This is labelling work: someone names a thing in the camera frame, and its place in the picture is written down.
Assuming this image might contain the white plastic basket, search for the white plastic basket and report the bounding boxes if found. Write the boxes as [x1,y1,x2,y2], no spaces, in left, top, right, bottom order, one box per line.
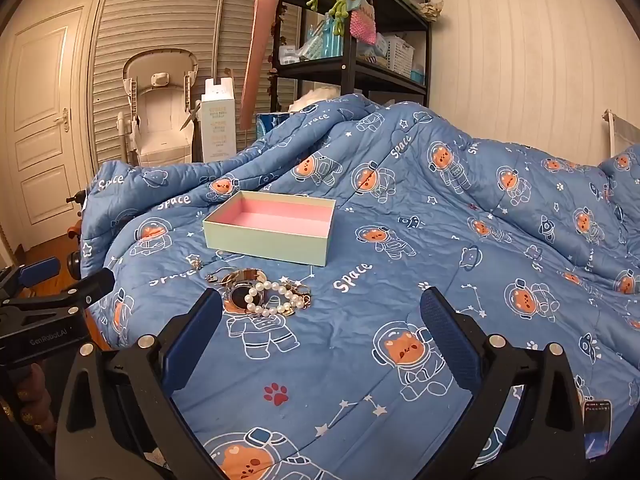
[382,35,416,76]

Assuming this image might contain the green box with pink lining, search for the green box with pink lining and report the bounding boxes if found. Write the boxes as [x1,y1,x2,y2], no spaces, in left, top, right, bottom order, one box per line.
[202,190,337,267]

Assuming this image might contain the dark stand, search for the dark stand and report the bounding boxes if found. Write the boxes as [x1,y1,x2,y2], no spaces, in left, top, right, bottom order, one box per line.
[65,187,89,281]

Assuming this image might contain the crumpled paper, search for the crumpled paper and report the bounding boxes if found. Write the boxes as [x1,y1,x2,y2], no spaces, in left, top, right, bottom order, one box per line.
[417,1,445,24]

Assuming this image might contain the grey curved pole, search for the grey curved pole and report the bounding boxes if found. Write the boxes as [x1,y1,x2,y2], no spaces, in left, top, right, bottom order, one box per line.
[210,0,237,86]

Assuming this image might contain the white pearl bracelet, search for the white pearl bracelet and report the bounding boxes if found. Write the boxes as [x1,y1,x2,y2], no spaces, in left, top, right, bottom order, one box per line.
[245,281,308,317]

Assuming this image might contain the tall white carton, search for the tall white carton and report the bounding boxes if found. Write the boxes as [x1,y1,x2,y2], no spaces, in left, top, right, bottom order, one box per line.
[200,78,237,163]

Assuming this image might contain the blue packets on shelf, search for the blue packets on shelf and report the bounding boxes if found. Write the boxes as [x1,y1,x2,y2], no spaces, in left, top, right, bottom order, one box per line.
[300,15,346,61]

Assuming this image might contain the white cloth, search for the white cloth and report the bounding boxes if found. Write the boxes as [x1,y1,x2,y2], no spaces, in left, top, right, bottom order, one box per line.
[289,86,344,113]

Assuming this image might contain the white baby high chair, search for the white baby high chair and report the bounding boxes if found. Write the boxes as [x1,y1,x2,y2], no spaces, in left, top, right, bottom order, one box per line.
[116,49,201,167]

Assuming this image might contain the pink knit pouch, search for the pink knit pouch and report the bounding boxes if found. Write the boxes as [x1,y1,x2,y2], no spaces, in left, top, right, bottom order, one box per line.
[349,7,377,46]

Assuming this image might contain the black shelf rack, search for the black shelf rack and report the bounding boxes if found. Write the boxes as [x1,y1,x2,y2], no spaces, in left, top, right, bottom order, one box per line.
[270,0,433,109]

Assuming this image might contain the smartphone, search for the smartphone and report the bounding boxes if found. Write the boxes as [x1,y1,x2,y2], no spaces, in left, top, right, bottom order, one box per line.
[582,399,614,461]

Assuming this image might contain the person's left hand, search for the person's left hand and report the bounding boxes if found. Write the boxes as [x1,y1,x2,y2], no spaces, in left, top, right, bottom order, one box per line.
[10,361,57,433]

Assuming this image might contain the gold wristwatch with cream strap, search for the gold wristwatch with cream strap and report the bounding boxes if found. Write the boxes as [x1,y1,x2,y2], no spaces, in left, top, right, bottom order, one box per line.
[220,267,271,317]

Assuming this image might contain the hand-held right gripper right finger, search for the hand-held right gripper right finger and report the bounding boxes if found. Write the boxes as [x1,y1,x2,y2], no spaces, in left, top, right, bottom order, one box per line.
[419,286,587,480]

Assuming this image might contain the blue tissue pack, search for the blue tissue pack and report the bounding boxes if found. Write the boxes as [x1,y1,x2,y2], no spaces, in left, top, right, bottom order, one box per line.
[256,111,292,139]

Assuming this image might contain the pink plank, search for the pink plank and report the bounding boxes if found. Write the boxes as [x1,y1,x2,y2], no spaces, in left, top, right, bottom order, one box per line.
[239,0,286,131]

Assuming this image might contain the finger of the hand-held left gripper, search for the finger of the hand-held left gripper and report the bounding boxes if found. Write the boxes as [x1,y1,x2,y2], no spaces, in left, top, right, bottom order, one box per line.
[0,256,62,302]
[0,267,116,322]

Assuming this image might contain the blue printed blanket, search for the blue printed blanket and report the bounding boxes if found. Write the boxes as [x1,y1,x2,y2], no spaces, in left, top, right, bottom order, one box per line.
[80,94,640,480]

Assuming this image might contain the green frog plush toy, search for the green frog plush toy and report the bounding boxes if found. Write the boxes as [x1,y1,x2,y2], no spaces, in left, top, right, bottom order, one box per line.
[306,0,352,37]

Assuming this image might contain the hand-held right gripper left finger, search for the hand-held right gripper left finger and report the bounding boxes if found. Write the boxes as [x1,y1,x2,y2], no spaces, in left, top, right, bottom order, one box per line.
[55,287,226,480]

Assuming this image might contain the cream panelled door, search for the cream panelled door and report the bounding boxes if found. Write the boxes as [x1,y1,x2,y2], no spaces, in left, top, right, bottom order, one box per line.
[0,5,94,252]

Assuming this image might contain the louvered closet door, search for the louvered closet door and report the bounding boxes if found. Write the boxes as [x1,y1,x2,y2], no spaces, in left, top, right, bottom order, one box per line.
[87,0,301,166]

